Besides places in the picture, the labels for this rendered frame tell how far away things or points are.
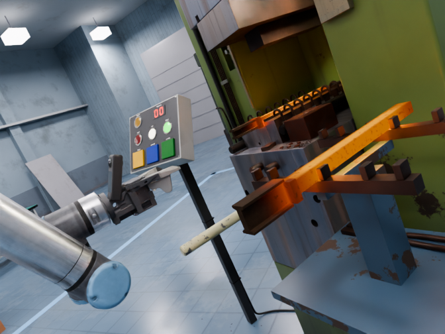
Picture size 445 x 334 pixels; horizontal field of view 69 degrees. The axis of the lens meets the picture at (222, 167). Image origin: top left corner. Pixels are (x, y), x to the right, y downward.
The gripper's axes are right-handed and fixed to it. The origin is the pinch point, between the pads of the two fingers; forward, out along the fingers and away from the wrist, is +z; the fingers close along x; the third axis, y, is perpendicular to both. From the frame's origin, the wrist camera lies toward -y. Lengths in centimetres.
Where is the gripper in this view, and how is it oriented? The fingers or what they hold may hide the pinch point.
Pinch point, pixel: (169, 165)
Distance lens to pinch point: 90.5
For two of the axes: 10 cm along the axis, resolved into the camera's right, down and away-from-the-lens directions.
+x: 4.8, -0.2, -8.7
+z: 7.9, -4.3, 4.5
